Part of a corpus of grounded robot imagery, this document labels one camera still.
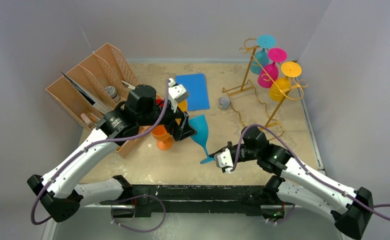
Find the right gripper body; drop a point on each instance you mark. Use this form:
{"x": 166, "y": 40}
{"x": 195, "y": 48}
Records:
{"x": 231, "y": 151}

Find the teal wine glass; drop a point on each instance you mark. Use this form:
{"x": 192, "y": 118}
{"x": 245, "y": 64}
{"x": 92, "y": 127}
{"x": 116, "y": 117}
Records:
{"x": 265, "y": 42}
{"x": 199, "y": 123}

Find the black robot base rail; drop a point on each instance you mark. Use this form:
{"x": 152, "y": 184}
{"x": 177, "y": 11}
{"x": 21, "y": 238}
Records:
{"x": 255, "y": 200}

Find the white stapler in organizer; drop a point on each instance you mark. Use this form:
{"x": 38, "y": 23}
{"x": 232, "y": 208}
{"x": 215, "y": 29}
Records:
{"x": 128, "y": 85}

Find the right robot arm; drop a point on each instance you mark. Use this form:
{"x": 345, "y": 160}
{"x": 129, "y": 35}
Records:
{"x": 294, "y": 182}

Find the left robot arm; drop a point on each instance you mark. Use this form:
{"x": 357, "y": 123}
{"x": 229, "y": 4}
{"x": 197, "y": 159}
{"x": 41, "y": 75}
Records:
{"x": 60, "y": 191}

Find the gold wire glass rack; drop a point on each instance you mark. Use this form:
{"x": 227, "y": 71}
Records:
{"x": 249, "y": 83}

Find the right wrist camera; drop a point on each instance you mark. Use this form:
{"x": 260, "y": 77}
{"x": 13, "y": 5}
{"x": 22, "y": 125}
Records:
{"x": 224, "y": 162}

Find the small clear glitter ball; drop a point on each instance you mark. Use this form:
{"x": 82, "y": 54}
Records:
{"x": 224, "y": 103}

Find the yellow wine glass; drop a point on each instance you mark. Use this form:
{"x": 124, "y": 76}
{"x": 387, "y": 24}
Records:
{"x": 281, "y": 86}

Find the pink desk file organizer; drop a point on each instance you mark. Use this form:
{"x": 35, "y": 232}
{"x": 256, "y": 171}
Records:
{"x": 105, "y": 67}

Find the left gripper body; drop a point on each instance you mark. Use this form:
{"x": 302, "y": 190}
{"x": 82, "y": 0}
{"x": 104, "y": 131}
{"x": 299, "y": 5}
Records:
{"x": 169, "y": 119}

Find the teal wine glass front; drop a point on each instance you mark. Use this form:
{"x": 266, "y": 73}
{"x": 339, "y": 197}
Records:
{"x": 199, "y": 123}

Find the orange wine glass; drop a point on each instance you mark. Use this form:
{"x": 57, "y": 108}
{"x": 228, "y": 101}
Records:
{"x": 164, "y": 140}

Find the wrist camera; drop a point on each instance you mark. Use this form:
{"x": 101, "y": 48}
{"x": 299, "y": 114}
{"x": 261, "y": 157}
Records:
{"x": 176, "y": 93}
{"x": 224, "y": 162}

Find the yellow-orange wine glass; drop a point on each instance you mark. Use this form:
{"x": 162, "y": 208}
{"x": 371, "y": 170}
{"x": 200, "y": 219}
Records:
{"x": 183, "y": 106}

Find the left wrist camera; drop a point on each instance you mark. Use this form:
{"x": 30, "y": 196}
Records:
{"x": 176, "y": 93}

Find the teal wine glass rear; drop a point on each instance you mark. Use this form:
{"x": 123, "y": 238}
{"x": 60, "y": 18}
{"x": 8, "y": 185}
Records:
{"x": 265, "y": 42}

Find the magenta wine glass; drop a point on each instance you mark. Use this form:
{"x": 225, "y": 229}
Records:
{"x": 270, "y": 71}

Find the red wine glass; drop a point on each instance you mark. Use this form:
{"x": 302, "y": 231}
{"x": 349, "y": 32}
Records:
{"x": 160, "y": 102}

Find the dark folder in organizer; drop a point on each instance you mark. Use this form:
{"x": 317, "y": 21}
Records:
{"x": 92, "y": 100}

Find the blue rectangular card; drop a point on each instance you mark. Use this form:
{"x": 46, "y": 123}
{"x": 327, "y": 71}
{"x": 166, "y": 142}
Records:
{"x": 196, "y": 86}

